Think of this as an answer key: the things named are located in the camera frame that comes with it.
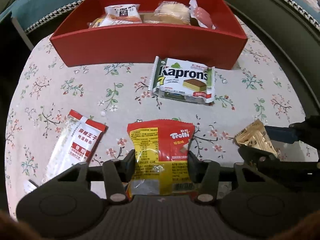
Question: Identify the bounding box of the Kaprons wafer packet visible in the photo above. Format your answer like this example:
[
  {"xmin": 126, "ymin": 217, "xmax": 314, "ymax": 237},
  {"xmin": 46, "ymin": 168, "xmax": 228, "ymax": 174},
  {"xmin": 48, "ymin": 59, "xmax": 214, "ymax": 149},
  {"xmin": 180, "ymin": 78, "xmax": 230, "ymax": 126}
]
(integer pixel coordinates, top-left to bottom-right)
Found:
[{"xmin": 148, "ymin": 56, "xmax": 215, "ymax": 104}]

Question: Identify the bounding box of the red yellow Trolli packet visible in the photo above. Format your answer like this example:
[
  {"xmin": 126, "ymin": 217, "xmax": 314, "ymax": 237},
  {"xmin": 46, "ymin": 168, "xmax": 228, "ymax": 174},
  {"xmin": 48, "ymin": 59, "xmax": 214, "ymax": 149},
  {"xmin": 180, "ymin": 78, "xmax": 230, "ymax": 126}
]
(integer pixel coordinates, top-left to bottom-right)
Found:
[{"xmin": 127, "ymin": 119, "xmax": 196, "ymax": 198}]

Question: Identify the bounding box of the white noodle snack packet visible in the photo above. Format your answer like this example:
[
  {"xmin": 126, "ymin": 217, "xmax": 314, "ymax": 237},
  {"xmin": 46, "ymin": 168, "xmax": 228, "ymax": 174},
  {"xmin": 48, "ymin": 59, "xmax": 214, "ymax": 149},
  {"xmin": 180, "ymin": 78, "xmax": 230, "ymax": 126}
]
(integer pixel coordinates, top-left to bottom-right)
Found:
[{"xmin": 99, "ymin": 4, "xmax": 143, "ymax": 27}]

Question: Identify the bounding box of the gold foil snack packet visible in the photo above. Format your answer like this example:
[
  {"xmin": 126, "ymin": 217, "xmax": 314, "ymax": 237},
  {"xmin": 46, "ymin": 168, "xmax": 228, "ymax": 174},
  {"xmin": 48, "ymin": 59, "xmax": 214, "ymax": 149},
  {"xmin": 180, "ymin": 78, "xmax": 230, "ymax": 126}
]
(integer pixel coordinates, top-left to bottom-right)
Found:
[{"xmin": 234, "ymin": 119, "xmax": 278, "ymax": 158}]

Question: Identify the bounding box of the yellow biscuit packet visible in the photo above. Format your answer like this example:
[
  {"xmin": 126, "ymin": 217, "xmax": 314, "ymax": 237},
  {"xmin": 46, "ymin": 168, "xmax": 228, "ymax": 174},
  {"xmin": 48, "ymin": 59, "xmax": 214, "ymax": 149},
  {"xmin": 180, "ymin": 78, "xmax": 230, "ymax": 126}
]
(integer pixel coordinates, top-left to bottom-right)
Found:
[{"xmin": 88, "ymin": 17, "xmax": 105, "ymax": 28}]

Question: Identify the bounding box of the pink sausage packet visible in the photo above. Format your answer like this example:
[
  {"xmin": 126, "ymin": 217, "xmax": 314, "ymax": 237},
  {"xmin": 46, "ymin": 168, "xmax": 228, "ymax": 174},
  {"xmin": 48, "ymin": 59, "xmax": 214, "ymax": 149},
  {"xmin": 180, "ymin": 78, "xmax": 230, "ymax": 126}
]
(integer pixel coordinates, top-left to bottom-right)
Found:
[{"xmin": 189, "ymin": 0, "xmax": 216, "ymax": 29}]

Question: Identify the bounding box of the red cardboard box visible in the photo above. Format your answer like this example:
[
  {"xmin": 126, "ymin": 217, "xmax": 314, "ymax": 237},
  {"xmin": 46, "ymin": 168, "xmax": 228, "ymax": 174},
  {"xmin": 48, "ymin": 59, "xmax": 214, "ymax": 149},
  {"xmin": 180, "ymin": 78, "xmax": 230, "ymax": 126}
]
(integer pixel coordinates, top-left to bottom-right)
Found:
[{"xmin": 50, "ymin": 0, "xmax": 247, "ymax": 69}]

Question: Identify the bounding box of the round white cake packet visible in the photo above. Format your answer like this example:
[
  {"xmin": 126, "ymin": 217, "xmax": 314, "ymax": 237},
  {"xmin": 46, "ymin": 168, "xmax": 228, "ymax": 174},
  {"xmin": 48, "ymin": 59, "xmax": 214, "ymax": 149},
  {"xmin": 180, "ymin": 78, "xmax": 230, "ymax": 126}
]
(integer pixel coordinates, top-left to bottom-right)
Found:
[{"xmin": 140, "ymin": 1, "xmax": 190, "ymax": 25}]

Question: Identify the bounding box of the red white spicy strip packet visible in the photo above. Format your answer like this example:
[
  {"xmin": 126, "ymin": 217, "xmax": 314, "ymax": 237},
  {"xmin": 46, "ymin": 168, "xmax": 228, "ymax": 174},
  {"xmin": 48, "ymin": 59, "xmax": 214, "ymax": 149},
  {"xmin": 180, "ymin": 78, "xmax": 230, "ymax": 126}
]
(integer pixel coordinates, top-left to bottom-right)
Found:
[{"xmin": 21, "ymin": 108, "xmax": 107, "ymax": 194}]

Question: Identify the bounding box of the floral tablecloth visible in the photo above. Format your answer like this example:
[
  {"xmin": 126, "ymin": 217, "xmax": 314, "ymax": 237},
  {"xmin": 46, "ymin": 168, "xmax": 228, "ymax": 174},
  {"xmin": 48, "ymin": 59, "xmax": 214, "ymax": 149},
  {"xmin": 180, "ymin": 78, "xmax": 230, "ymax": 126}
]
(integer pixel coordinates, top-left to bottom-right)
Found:
[{"xmin": 5, "ymin": 25, "xmax": 306, "ymax": 216}]

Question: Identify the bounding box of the green sofa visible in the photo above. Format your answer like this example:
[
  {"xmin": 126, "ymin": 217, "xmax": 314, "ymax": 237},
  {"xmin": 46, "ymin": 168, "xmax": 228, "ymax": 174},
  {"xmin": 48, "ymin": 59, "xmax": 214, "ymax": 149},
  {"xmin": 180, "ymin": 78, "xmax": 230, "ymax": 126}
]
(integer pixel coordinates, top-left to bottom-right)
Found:
[{"xmin": 1, "ymin": 0, "xmax": 319, "ymax": 115}]

